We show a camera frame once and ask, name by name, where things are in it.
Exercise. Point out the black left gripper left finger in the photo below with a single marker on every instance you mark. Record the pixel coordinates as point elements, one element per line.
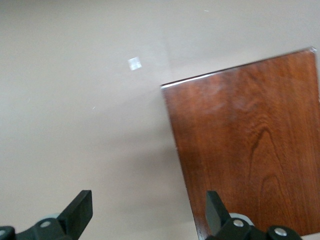
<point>75,215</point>

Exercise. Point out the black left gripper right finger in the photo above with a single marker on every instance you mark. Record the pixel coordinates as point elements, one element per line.
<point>216,217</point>

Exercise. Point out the dark wooden cabinet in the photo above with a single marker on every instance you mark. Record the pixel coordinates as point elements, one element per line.
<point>250,137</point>

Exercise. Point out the large paper table cover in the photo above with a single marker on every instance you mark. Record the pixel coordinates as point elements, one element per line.
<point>75,125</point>

